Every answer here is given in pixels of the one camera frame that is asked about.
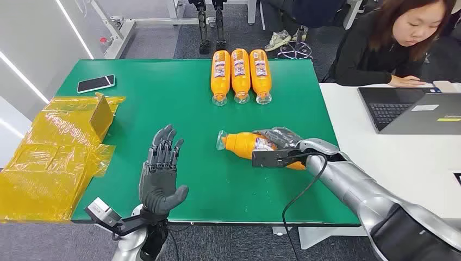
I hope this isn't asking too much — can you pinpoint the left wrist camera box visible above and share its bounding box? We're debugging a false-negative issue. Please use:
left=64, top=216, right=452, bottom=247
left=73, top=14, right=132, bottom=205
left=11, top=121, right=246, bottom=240
left=84, top=197, right=146, bottom=238

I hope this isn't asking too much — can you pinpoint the person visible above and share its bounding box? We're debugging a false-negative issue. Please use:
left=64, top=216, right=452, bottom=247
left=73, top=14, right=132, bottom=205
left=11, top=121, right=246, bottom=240
left=260, top=0, right=347, bottom=52
left=321, top=0, right=461, bottom=88

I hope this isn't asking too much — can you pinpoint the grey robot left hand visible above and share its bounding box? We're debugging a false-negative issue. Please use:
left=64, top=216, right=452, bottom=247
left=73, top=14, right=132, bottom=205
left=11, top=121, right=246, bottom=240
left=138, top=125, right=189, bottom=218

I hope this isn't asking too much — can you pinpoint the orange juice bottle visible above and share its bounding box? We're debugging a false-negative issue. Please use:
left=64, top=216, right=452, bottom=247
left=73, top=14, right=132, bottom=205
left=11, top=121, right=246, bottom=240
left=249, top=48, right=273, bottom=105
left=216, top=130, right=307, bottom=171
left=230, top=48, right=251, bottom=105
left=210, top=49, right=231, bottom=107

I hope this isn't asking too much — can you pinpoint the pale pink smartphone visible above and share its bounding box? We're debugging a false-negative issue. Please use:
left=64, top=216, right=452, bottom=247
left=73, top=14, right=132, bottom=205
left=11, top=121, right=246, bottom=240
left=432, top=80, right=459, bottom=94

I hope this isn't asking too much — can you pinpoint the grey laptop lid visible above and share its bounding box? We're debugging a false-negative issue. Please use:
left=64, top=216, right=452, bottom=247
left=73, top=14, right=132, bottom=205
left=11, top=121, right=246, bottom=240
left=379, top=92, right=461, bottom=135

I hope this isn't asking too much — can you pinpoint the black robot leg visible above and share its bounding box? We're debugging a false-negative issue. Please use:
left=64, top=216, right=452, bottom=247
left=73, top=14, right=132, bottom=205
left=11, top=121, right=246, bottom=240
left=212, top=0, right=229, bottom=51
left=188, top=0, right=212, bottom=55

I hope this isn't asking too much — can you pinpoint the chrome chair base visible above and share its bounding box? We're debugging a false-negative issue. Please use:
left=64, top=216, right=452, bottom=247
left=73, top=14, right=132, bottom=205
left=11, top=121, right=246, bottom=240
left=276, top=26, right=313, bottom=60

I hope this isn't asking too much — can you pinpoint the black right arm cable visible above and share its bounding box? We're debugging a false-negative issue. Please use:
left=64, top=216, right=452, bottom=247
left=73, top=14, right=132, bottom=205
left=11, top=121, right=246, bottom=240
left=281, top=152, right=329, bottom=261

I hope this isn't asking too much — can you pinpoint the white metal stand frame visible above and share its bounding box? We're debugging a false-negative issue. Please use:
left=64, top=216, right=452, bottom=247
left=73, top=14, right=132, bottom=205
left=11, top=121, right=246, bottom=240
left=90, top=0, right=217, bottom=59

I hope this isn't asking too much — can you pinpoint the black smartphone white case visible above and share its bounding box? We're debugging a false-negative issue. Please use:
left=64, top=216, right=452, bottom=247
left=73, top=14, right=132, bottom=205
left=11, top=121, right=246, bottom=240
left=76, top=74, right=116, bottom=95

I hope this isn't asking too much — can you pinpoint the person's hand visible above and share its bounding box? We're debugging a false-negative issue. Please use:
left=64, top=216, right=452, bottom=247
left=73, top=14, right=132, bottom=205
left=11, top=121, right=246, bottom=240
left=388, top=74, right=428, bottom=88

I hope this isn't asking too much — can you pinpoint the black open laptop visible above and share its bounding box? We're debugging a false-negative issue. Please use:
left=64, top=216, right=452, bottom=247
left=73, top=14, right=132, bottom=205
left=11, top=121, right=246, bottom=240
left=357, top=87, right=443, bottom=135

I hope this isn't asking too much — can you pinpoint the green table mat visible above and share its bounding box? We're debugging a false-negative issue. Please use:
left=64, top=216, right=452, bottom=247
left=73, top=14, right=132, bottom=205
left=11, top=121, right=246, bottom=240
left=55, top=58, right=361, bottom=228

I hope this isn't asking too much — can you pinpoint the white table leg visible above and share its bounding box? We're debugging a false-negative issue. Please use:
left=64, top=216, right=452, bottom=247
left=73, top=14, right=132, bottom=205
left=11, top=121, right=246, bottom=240
left=246, top=0, right=259, bottom=26

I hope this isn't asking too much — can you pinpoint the white desk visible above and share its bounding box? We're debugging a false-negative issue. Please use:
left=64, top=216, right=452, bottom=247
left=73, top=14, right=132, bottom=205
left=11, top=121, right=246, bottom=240
left=298, top=83, right=461, bottom=250

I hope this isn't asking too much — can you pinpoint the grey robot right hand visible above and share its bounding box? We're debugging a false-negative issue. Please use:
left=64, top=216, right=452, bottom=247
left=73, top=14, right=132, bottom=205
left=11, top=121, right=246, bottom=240
left=253, top=127, right=306, bottom=151

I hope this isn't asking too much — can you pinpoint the yellow wrapped cardboard box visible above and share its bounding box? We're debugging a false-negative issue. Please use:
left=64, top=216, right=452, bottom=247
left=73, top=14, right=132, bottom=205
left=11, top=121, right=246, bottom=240
left=0, top=92, right=127, bottom=222

